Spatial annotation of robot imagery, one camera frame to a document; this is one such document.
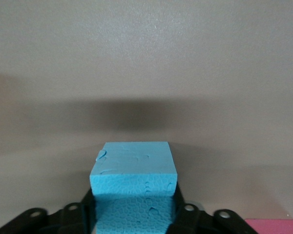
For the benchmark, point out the brown table cover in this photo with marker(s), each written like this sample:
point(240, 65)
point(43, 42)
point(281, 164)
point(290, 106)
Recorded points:
point(146, 48)

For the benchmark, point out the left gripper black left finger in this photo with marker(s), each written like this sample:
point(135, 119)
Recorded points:
point(51, 219)

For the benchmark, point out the red foam cube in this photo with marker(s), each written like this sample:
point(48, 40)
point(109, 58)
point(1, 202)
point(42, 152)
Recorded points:
point(273, 226)

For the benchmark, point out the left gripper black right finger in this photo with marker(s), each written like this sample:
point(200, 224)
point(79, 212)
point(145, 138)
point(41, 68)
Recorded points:
point(205, 219)

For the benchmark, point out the light blue foam cube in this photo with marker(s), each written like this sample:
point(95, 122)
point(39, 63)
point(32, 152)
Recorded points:
point(134, 175)

